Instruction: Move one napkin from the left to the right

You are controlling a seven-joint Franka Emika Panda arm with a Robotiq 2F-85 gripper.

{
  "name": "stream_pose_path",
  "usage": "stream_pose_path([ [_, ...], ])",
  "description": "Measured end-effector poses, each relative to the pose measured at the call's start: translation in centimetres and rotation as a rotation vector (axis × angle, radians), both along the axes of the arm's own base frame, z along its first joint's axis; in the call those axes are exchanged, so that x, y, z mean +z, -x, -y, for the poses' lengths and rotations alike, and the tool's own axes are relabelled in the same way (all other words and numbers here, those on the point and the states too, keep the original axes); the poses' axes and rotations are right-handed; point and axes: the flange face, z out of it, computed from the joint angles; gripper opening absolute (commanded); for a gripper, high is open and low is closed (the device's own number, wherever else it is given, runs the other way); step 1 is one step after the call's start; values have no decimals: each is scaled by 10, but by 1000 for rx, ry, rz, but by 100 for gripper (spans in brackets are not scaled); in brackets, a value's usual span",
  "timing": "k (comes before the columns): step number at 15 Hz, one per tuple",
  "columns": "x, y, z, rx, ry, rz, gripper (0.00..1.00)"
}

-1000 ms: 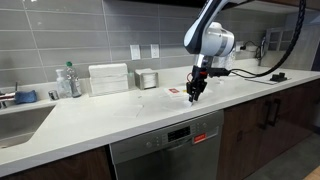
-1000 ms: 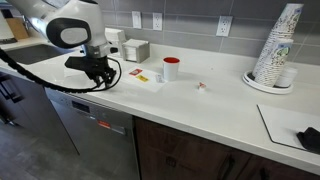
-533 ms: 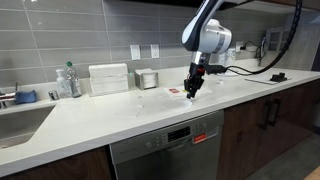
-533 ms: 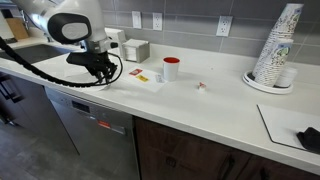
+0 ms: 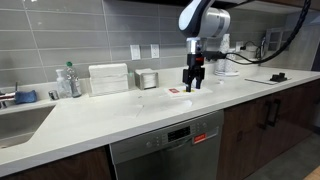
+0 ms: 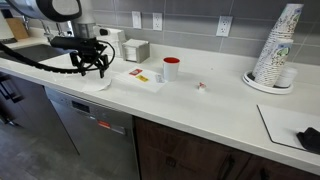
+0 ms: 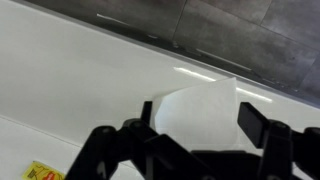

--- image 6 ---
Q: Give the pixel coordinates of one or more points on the wooden cutting board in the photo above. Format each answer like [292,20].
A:
[17,28]

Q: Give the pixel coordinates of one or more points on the small white creamer cup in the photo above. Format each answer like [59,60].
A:
[201,86]

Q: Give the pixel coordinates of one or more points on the white wall outlet left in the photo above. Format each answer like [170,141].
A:
[136,20]

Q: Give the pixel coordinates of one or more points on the black object on board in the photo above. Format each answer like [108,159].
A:
[310,140]

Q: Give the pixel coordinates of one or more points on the chrome sink faucet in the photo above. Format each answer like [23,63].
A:
[47,32]

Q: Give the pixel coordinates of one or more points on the short stack of white lids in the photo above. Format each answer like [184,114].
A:
[286,77]

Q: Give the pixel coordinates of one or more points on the white flat board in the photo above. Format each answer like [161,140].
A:
[283,126]

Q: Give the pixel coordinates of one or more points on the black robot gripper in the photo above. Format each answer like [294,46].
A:
[83,51]

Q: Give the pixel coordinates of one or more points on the dark wood cabinet doors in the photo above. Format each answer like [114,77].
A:
[169,154]

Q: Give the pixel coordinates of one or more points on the robot arm with white link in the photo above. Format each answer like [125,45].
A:
[78,12]

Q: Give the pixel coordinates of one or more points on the stainless steel dishwasher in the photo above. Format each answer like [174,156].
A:
[103,136]

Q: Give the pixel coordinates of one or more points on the white wall outlet middle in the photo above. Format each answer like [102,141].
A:
[157,21]

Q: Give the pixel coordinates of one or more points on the white paper napkin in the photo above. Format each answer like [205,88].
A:
[93,82]

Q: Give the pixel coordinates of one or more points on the white mug with red rim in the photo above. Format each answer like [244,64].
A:
[170,68]

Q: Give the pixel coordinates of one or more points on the white wall outlet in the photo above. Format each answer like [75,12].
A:
[157,21]
[224,26]
[136,20]

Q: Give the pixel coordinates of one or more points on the white wall outlet right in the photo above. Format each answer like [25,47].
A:
[224,26]

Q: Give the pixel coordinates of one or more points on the stacked paper cups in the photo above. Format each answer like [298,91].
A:
[277,47]

